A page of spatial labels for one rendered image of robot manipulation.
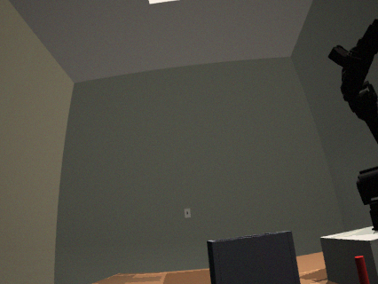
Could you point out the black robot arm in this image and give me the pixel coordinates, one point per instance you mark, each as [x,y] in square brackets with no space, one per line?
[364,105]

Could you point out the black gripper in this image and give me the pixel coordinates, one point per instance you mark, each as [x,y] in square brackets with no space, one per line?
[362,55]

